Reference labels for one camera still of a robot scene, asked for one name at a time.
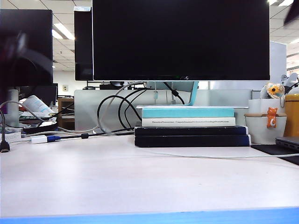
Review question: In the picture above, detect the white charging cable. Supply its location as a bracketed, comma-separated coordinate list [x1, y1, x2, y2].
[136, 147, 299, 161]

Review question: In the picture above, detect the teal paperback book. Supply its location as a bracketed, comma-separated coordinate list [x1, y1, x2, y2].
[142, 107, 235, 119]

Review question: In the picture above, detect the white paperback book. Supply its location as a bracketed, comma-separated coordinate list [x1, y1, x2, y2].
[142, 117, 236, 127]

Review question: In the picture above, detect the black hardcover book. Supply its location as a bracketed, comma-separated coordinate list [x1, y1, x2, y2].
[135, 134, 252, 147]
[135, 125, 249, 136]

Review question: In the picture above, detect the wide black desktop monitor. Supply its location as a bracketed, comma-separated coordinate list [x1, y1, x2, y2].
[92, 0, 271, 81]

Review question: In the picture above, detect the wooden shelf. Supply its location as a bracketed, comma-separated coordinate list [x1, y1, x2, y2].
[57, 97, 75, 130]

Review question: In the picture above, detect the black monitor with paper label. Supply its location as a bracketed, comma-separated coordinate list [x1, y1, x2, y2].
[73, 6, 94, 82]

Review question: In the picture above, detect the small dark background monitor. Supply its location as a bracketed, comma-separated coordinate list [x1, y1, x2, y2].
[18, 84, 58, 105]

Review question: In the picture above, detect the white square container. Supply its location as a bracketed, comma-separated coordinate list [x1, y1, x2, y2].
[248, 98, 285, 114]

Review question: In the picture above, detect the white mug with fox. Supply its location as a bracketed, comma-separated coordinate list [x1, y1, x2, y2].
[244, 112, 287, 145]

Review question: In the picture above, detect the white video adapter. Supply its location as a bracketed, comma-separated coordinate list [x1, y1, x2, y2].
[30, 134, 49, 144]

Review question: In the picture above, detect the white bottle teal print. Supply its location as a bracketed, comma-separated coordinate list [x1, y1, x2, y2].
[22, 95, 55, 117]

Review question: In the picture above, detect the ceiling light panel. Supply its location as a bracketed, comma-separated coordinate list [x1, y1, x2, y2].
[51, 22, 76, 41]

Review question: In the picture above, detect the green printed booklet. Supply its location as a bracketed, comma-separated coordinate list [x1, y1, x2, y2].
[20, 111, 58, 122]

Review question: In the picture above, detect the orange cat figurine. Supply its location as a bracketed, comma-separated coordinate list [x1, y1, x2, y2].
[267, 106, 278, 128]

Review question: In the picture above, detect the crochet sunflower doll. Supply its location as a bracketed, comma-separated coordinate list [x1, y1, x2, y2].
[260, 82, 286, 108]

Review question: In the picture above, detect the silver framed purple display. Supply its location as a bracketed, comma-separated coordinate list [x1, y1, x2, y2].
[0, 89, 19, 128]

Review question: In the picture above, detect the white partition panel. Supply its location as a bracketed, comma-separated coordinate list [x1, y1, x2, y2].
[270, 41, 287, 91]

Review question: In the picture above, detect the white box blue print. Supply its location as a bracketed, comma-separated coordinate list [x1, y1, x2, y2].
[0, 132, 23, 143]

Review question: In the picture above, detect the grey laptop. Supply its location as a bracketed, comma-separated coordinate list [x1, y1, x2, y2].
[275, 136, 299, 151]

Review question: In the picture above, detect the yellow canister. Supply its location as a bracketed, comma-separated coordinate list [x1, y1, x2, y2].
[284, 93, 299, 138]

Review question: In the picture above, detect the white toy figure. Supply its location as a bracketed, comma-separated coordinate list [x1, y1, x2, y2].
[280, 72, 299, 94]

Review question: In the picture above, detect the black looped video cable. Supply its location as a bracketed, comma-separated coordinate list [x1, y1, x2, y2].
[118, 90, 150, 131]

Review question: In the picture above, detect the black cable with ferrite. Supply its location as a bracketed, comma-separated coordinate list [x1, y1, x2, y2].
[163, 81, 185, 105]

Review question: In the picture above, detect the black looped power cable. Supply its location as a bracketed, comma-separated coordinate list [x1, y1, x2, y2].
[97, 89, 150, 136]

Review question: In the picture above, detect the black cable blue VGA plug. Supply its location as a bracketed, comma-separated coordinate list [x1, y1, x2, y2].
[46, 130, 136, 142]

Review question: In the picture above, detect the thin white cable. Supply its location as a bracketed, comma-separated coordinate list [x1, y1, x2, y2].
[9, 137, 32, 147]

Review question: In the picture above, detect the black HDMI cable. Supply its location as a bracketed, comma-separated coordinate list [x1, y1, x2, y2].
[0, 109, 11, 154]

